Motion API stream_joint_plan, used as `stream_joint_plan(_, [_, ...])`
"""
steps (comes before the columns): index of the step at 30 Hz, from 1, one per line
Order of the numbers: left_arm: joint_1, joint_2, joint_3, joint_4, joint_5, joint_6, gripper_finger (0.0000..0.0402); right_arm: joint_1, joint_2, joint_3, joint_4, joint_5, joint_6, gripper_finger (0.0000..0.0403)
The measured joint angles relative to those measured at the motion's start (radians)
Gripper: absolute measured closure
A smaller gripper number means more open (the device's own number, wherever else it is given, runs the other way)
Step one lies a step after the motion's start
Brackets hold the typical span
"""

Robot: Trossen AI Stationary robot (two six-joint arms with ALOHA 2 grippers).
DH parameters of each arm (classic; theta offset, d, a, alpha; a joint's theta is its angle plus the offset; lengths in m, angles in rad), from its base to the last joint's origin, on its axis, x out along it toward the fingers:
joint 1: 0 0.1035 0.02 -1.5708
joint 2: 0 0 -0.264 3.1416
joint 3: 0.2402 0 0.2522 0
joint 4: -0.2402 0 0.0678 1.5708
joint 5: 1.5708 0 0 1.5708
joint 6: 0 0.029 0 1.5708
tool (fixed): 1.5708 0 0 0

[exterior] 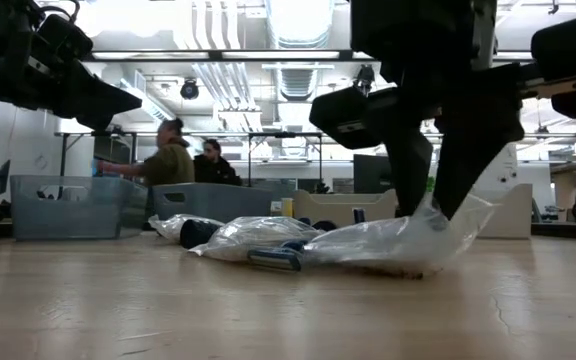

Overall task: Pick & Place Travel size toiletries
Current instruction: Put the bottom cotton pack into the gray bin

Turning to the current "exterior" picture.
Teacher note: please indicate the white plastic bin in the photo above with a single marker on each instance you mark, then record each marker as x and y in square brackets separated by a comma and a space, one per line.
[510, 215]
[343, 210]

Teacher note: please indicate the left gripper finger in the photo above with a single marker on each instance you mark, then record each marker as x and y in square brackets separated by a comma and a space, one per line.
[103, 105]

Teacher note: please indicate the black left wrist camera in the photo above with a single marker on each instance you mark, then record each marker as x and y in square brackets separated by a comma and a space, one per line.
[65, 39]

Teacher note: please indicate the small yellow container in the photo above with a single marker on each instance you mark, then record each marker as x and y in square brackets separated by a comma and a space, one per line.
[287, 207]

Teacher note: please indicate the black computer monitor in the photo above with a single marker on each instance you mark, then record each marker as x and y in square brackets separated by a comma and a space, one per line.
[368, 175]

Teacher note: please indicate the black ceiling camera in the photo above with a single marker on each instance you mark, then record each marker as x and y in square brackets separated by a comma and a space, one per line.
[365, 77]
[189, 90]

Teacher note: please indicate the person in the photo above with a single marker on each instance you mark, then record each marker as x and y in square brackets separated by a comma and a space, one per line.
[213, 172]
[170, 165]

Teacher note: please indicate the grey translucent plastic bin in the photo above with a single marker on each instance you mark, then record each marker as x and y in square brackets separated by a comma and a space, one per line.
[218, 205]
[68, 220]

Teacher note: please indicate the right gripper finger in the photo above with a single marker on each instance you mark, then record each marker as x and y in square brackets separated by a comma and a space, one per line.
[478, 130]
[408, 165]

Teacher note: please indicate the black metal table frame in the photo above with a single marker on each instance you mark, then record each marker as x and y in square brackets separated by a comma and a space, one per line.
[568, 231]

